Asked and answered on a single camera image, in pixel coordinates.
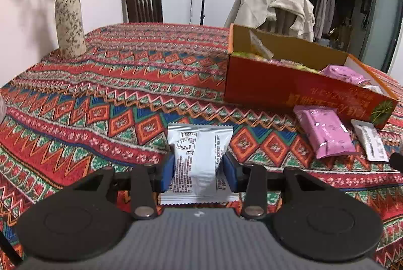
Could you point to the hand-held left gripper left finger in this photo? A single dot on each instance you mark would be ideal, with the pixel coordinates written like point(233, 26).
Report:
point(167, 172)

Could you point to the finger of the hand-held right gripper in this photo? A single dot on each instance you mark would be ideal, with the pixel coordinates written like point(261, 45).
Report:
point(398, 161)

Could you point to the grey hanging coat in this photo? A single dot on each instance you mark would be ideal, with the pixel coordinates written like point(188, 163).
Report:
point(321, 14)

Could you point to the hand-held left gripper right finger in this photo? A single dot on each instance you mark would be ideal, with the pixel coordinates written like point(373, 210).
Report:
point(229, 172)

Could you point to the small floral ceramic vase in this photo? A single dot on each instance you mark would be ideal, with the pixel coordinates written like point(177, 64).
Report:
point(70, 27)

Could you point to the orange cardboard box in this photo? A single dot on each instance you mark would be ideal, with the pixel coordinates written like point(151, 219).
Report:
point(267, 87)

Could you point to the white cookie snack packet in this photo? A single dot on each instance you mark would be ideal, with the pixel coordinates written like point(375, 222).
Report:
point(373, 89)
point(195, 156)
point(371, 140)

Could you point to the beige jacket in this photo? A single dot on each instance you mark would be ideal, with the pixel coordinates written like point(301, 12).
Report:
point(261, 2)

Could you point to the pink snack packet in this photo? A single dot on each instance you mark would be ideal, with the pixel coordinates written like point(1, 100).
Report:
point(327, 131)
point(341, 74)

